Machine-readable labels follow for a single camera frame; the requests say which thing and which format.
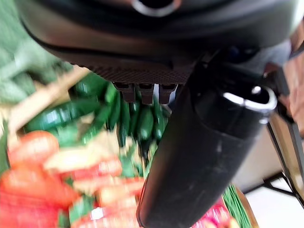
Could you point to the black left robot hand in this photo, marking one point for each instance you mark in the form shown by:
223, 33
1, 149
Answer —
194, 147

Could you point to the pink red fruit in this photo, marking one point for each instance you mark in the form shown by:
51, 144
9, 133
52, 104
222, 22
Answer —
216, 216

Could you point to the orange red carrot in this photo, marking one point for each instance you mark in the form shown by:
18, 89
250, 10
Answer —
114, 190
95, 167

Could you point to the long dark green cucumber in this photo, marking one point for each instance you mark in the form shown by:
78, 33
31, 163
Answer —
59, 116

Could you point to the red round tomato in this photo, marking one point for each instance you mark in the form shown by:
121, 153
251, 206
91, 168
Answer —
33, 147

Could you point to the large red tomato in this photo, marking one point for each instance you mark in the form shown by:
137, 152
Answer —
31, 192

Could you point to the green leafy vegetable pile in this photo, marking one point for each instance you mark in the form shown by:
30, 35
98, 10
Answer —
21, 71

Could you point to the black metal stand frame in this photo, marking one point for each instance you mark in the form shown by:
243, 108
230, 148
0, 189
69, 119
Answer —
294, 147

